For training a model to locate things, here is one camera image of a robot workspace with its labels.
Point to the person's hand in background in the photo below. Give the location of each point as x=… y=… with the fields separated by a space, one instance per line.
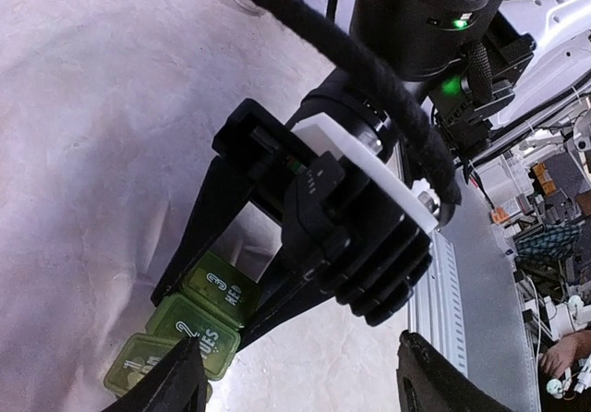
x=568 y=350

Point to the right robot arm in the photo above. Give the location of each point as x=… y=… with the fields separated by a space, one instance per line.
x=416 y=81

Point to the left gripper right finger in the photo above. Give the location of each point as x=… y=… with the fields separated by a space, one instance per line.
x=428 y=382

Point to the cluttered background equipment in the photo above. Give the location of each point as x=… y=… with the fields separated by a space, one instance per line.
x=538 y=193

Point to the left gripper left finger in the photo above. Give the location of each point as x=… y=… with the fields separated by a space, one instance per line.
x=177 y=383

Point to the green pill organizer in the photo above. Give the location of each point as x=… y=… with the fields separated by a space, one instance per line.
x=213 y=304

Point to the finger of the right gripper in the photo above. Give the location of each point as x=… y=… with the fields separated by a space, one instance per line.
x=285 y=295

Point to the front aluminium rail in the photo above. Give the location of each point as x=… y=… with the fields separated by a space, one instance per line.
x=479 y=331

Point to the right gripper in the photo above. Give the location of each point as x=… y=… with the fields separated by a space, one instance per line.
x=259 y=160

